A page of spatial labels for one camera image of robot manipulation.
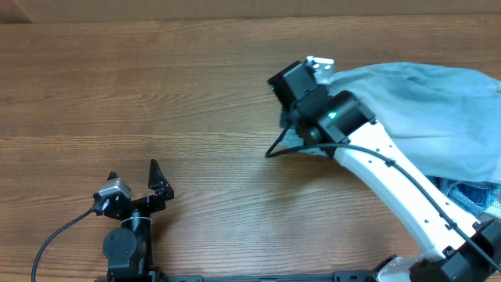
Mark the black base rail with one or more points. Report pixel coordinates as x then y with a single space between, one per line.
337 276

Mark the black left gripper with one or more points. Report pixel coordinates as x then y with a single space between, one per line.
161 188

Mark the darker blue denim shorts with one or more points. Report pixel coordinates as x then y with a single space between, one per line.
477 198

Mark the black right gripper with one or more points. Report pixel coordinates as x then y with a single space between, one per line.
280 85

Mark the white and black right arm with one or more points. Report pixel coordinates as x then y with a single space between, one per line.
453 244

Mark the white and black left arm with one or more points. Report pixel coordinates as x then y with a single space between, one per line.
129 248

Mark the light blue denim shorts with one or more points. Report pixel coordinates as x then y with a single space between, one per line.
445 120

